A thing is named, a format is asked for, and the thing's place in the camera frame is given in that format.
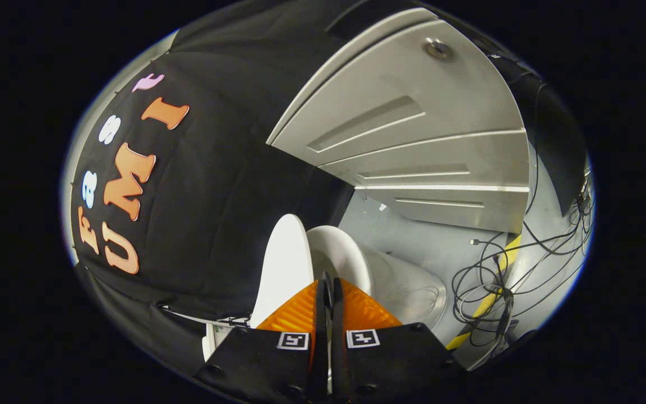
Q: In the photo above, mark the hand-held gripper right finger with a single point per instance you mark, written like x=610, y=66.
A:
x=338, y=336

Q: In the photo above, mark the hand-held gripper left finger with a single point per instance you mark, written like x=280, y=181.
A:
x=322, y=336

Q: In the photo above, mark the black backdrop cloth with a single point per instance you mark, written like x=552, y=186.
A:
x=216, y=196

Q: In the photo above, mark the white toilet lid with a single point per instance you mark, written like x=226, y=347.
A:
x=284, y=264

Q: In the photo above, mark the white drawer cabinet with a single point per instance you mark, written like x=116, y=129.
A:
x=413, y=140

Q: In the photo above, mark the white toilet bowl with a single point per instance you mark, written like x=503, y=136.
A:
x=401, y=280

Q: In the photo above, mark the yellow floor strip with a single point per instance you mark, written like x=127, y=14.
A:
x=484, y=306

